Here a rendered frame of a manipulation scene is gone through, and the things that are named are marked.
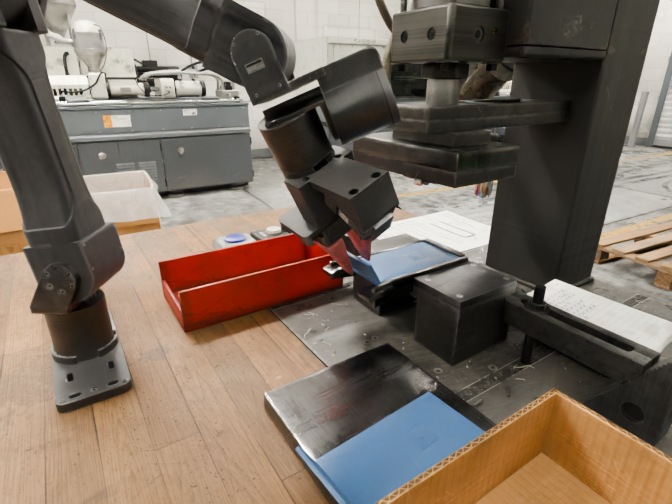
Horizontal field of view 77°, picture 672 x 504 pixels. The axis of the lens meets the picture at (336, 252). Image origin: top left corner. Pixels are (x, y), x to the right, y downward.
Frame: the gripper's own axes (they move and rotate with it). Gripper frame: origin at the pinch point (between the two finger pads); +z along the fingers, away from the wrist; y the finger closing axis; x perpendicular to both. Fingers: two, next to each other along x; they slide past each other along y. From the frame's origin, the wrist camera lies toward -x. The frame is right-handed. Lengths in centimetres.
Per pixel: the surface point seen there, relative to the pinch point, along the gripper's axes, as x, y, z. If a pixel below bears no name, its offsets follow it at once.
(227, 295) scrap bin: 12.0, -14.2, 0.6
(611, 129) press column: -7.5, 39.8, 4.5
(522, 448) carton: -24.9, -3.7, 5.7
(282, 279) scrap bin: 12.1, -6.8, 4.1
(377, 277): -3.8, 0.1, 0.8
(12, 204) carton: 213, -66, 14
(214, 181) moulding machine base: 435, 55, 141
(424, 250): 0.7, 10.1, 7.0
